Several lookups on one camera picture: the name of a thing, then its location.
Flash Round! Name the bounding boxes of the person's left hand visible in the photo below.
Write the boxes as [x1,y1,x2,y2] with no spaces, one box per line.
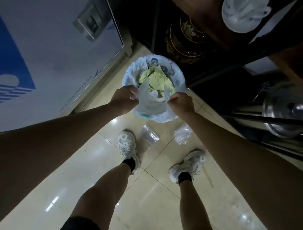
[109,85,139,116]

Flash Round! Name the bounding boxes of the person's right hand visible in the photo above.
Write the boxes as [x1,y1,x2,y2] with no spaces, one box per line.
[167,92,195,116]

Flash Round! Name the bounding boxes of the translucent white trash bag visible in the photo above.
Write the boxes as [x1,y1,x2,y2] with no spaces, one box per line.
[122,55,186,123]

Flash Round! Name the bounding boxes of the person's left forearm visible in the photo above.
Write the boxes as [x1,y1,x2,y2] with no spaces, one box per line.
[0,102,122,215]

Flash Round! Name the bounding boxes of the person's right forearm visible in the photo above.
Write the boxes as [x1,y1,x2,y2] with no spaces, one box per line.
[182,111,303,230]

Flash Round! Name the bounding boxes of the yellow-green crumpled paper waste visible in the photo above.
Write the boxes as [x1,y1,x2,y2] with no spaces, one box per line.
[139,66,175,97]

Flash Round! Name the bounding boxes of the round trash bin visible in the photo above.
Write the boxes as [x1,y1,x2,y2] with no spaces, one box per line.
[122,55,186,123]

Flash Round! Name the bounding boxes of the clear plastic bag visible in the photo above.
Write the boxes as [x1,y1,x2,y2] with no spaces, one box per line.
[140,124,160,149]
[173,123,193,145]

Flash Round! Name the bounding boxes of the white left sneaker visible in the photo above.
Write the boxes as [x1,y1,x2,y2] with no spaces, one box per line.
[118,130,141,174]

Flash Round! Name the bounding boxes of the white sneaker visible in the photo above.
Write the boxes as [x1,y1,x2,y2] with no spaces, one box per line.
[169,149,206,184]
[118,130,141,174]

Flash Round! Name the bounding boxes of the dark wooden cabinet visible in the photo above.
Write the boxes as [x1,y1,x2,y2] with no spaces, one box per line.
[107,0,303,161]

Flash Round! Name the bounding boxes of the white right sneaker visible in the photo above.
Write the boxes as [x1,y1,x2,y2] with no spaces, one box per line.
[169,149,206,184]

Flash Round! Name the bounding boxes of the black left sock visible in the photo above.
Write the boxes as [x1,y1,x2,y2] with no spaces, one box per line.
[121,157,136,173]

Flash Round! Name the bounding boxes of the black sock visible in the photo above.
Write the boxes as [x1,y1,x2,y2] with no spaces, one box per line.
[178,172,193,185]
[121,157,136,173]

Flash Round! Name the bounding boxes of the black right sock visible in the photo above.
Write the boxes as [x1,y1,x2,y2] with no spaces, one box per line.
[178,172,193,185]

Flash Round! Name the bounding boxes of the white chest freezer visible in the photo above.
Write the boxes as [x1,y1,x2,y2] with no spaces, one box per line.
[0,0,133,133]

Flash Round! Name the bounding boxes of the person's left leg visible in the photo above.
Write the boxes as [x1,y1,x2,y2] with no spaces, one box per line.
[70,163,131,221]

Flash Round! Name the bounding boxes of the person's leg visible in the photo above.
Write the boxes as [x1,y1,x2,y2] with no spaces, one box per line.
[70,163,131,221]
[179,180,213,230]

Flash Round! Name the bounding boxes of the person's right leg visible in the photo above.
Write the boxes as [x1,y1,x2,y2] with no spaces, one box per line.
[179,180,213,230]

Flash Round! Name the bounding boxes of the shiny steel pot lid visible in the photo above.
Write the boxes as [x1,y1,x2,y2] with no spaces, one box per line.
[262,83,303,138]

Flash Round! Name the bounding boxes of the white plastic bag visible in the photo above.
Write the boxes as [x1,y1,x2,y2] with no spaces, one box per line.
[221,0,272,33]

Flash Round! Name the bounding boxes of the black shorts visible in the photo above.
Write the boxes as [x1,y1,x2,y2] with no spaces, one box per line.
[60,216,101,230]

